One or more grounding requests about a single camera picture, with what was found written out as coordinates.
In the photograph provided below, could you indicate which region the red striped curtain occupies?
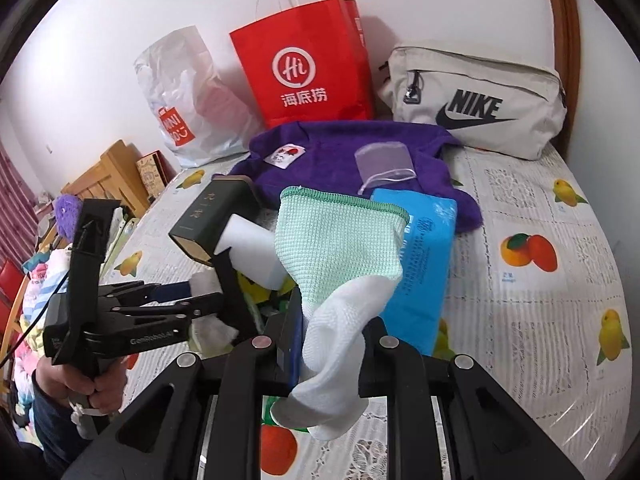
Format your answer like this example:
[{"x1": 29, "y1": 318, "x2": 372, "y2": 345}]
[{"x1": 0, "y1": 140, "x2": 38, "y2": 271}]

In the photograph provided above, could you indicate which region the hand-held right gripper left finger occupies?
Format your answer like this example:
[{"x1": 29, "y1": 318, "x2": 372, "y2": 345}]
[{"x1": 65, "y1": 285, "x2": 306, "y2": 480}]

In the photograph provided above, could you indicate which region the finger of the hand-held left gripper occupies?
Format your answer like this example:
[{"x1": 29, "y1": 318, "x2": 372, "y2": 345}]
[
  {"x1": 116, "y1": 291, "x2": 226, "y2": 331},
  {"x1": 99, "y1": 280, "x2": 195, "y2": 307}
]

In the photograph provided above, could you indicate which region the white foam block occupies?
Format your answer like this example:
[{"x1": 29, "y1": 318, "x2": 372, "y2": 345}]
[{"x1": 215, "y1": 214, "x2": 288, "y2": 291}]

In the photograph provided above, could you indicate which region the purple fuzzy item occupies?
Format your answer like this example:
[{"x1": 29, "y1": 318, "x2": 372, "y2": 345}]
[{"x1": 52, "y1": 195, "x2": 83, "y2": 238}]

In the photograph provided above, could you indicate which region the blue tissue packet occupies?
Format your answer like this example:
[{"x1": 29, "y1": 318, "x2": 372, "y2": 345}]
[{"x1": 370, "y1": 187, "x2": 458, "y2": 356}]

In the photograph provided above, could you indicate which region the person's left hand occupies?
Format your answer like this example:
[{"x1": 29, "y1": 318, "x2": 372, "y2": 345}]
[{"x1": 32, "y1": 359, "x2": 127, "y2": 417}]

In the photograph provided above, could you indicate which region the black cable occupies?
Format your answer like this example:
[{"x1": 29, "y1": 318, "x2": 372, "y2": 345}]
[{"x1": 0, "y1": 270, "x2": 68, "y2": 366}]

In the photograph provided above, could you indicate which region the purple towel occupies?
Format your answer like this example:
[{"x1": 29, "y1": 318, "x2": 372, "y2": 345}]
[{"x1": 227, "y1": 120, "x2": 483, "y2": 233}]

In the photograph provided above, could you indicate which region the clear small zip bag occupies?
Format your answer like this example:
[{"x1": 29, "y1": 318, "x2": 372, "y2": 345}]
[{"x1": 354, "y1": 142, "x2": 416, "y2": 196}]

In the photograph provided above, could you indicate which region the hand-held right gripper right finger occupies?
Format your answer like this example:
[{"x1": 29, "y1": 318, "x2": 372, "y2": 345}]
[{"x1": 360, "y1": 317, "x2": 586, "y2": 480}]

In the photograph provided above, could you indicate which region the patterned brown box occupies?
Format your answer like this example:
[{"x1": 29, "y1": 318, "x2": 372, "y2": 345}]
[{"x1": 136, "y1": 150, "x2": 177, "y2": 198}]

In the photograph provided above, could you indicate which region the beige waist bag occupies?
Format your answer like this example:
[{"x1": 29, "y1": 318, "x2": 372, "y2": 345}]
[{"x1": 376, "y1": 44, "x2": 568, "y2": 161}]

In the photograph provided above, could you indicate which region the white tissue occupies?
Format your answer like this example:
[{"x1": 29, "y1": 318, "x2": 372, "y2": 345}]
[{"x1": 189, "y1": 270, "x2": 241, "y2": 356}]

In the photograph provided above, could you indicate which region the red paper bag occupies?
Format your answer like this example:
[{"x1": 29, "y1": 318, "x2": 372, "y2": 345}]
[{"x1": 229, "y1": 0, "x2": 376, "y2": 130}]

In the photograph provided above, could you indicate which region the red chair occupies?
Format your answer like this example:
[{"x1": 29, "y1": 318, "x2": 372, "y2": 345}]
[{"x1": 0, "y1": 257, "x2": 28, "y2": 311}]

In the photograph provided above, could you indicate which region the green and white sock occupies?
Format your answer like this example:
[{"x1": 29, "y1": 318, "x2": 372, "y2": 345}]
[{"x1": 270, "y1": 185, "x2": 411, "y2": 442}]

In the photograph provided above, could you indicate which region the dark green box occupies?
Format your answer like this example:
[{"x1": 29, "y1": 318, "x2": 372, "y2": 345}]
[{"x1": 168, "y1": 175, "x2": 261, "y2": 266}]

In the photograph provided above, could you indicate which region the wooden headboard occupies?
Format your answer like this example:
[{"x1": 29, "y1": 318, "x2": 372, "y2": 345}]
[{"x1": 60, "y1": 139, "x2": 151, "y2": 221}]

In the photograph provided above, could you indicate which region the person's left forearm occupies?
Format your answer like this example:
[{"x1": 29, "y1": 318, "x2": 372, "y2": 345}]
[{"x1": 27, "y1": 399, "x2": 118, "y2": 480}]

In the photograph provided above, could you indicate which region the white plastic bag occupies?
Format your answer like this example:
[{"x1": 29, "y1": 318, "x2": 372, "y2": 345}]
[{"x1": 132, "y1": 25, "x2": 263, "y2": 170}]

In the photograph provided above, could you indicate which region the pile of colourful clothes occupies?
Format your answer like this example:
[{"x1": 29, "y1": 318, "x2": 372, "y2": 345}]
[{"x1": 15, "y1": 245, "x2": 71, "y2": 401}]

